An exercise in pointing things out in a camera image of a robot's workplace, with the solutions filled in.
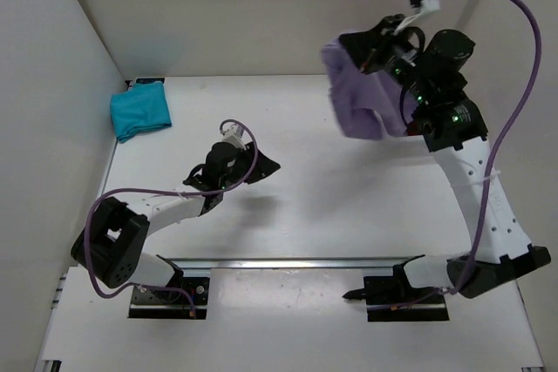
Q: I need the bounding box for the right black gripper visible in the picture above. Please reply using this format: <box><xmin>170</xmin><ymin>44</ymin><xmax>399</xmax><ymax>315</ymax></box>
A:
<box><xmin>341</xmin><ymin>16</ymin><xmax>435</xmax><ymax>105</ymax></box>

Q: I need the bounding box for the purple t shirt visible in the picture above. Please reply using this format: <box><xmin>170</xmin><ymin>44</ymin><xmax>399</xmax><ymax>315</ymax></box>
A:
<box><xmin>320</xmin><ymin>37</ymin><xmax>418</xmax><ymax>141</ymax></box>

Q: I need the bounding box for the blue table label sticker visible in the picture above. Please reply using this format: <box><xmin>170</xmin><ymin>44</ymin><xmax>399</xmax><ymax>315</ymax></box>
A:
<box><xmin>134</xmin><ymin>78</ymin><xmax>165</xmax><ymax>85</ymax></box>

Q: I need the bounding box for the teal t shirt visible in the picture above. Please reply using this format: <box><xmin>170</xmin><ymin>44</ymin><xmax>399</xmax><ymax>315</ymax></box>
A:
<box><xmin>110</xmin><ymin>81</ymin><xmax>172</xmax><ymax>143</ymax></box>

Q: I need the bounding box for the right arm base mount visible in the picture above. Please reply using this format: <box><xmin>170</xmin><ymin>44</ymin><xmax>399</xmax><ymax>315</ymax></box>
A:
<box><xmin>343</xmin><ymin>276</ymin><xmax>450</xmax><ymax>323</ymax></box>

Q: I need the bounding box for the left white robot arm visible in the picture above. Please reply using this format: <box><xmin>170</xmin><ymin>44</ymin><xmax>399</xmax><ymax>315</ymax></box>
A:
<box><xmin>89</xmin><ymin>141</ymin><xmax>281</xmax><ymax>302</ymax></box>

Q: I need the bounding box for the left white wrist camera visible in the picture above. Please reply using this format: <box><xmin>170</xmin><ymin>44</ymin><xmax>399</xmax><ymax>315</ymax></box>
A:
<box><xmin>221</xmin><ymin>124</ymin><xmax>246</xmax><ymax>149</ymax></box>

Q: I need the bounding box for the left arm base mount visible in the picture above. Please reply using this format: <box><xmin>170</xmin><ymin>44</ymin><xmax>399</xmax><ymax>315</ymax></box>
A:
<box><xmin>128</xmin><ymin>269</ymin><xmax>210</xmax><ymax>321</ymax></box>

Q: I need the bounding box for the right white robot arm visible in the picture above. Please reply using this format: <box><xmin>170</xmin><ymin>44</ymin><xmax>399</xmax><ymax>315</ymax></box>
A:
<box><xmin>339</xmin><ymin>15</ymin><xmax>551</xmax><ymax>302</ymax></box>

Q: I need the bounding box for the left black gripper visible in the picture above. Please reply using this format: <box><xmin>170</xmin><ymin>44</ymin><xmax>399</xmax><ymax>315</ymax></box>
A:
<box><xmin>220</xmin><ymin>141</ymin><xmax>280</xmax><ymax>189</ymax></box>

